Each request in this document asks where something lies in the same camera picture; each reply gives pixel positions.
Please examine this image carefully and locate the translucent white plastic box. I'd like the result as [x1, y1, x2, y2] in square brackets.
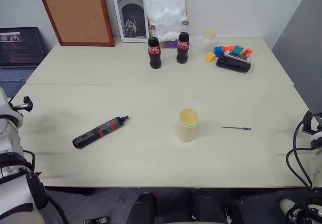
[189, 36, 218, 53]

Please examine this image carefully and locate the dark rounded shape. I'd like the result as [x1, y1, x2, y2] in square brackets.
[126, 192, 157, 224]

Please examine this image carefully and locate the glass cola bottle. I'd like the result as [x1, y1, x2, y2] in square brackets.
[147, 24, 163, 69]
[176, 20, 191, 64]

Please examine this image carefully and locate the white black shoe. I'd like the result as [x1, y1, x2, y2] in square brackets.
[279, 198, 322, 224]

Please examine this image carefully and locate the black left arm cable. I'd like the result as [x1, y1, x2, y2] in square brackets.
[22, 150, 70, 224]

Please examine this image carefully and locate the graphic design poster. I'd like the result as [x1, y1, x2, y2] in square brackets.
[110, 0, 149, 43]

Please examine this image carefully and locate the black tool case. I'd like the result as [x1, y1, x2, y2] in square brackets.
[215, 55, 253, 74]

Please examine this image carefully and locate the right robot arm with cables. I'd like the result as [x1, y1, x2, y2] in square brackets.
[286, 112, 322, 193]

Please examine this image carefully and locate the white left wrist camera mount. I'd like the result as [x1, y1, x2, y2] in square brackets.
[0, 87, 24, 134]

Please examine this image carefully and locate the silver phone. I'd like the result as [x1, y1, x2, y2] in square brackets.
[223, 50, 253, 64]

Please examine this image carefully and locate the black red electric screwdriver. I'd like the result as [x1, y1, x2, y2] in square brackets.
[72, 115, 130, 150]

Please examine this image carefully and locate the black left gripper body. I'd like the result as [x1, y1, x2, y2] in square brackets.
[9, 96, 34, 113]

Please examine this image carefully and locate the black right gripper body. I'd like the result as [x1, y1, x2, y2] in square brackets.
[301, 110, 322, 134]

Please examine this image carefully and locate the translucent white cup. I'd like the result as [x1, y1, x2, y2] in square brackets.
[203, 27, 218, 40]

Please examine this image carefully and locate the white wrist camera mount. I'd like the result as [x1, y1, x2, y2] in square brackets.
[0, 87, 24, 134]
[310, 130, 322, 150]

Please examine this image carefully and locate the cork board with red frame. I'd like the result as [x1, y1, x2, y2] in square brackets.
[35, 0, 116, 47]

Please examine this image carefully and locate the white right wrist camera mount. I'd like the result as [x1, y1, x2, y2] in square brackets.
[310, 130, 322, 150]

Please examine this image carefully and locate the dark laptop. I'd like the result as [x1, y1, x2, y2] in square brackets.
[0, 27, 48, 83]

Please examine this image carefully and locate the small purple box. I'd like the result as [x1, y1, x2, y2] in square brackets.
[160, 39, 179, 49]

